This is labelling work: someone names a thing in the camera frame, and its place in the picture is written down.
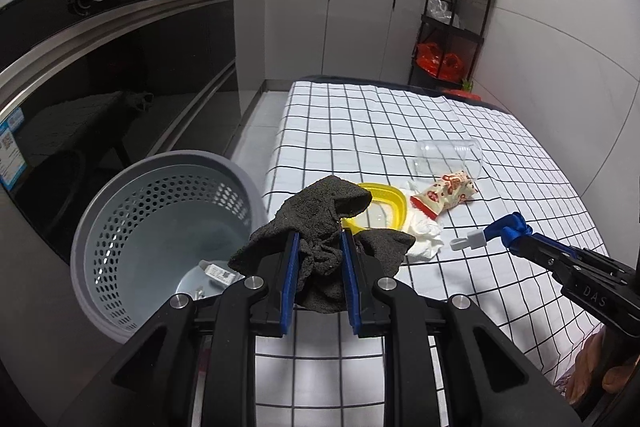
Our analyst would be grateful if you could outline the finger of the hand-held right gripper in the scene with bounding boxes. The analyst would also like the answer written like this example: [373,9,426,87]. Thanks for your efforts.
[501,238,582,281]
[492,211,632,279]

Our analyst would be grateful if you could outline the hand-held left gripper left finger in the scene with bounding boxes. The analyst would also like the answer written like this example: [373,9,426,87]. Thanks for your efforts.
[60,229,301,427]

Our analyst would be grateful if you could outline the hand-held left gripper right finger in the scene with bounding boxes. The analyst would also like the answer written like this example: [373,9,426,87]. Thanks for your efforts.
[341,228,567,427]

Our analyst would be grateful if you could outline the small white plastic piece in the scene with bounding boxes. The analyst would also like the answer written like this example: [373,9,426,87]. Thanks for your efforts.
[449,229,487,251]

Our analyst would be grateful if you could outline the green white carton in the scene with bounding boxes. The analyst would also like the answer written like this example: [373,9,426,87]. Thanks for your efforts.
[197,259,246,286]

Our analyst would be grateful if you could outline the red white snack packet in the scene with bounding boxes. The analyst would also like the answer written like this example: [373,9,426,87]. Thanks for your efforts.
[409,171,481,221]

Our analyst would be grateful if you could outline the dark grey cloth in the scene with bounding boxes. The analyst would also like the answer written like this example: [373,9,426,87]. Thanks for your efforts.
[227,175,417,314]

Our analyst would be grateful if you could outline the white tissue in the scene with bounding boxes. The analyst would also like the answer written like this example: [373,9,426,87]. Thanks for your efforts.
[399,179,447,261]

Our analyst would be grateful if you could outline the yellow plastic lid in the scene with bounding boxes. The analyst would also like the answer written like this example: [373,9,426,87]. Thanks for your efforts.
[341,181,409,234]

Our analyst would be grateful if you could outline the clear plastic cup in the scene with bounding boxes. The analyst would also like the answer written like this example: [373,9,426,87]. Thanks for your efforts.
[414,137,484,181]

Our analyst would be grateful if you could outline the grey perforated waste basket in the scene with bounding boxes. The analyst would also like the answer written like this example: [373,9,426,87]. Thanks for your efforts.
[70,150,272,344]

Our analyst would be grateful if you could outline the person's right hand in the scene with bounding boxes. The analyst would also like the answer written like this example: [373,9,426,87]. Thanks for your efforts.
[565,331,638,414]

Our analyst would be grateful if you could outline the purple floral cloth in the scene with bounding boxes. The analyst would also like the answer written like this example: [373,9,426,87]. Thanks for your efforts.
[554,366,582,409]

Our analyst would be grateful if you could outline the red plastic tub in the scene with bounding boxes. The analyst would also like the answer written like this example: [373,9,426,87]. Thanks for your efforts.
[442,79,484,102]

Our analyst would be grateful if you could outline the red plastic bag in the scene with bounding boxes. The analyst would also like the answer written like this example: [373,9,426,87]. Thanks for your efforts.
[417,41,464,76]

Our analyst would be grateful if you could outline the black storage rack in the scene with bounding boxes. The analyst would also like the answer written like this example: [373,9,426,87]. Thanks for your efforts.
[408,0,496,91]

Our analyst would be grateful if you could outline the clear plastic bag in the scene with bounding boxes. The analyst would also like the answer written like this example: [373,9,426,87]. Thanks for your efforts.
[424,0,464,26]

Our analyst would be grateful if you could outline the grey kitchen cabinet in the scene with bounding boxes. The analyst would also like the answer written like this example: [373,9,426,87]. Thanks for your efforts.
[232,0,432,84]

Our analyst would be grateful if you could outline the blue label sticker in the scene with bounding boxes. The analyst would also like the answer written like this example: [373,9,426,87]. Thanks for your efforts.
[0,109,27,186]

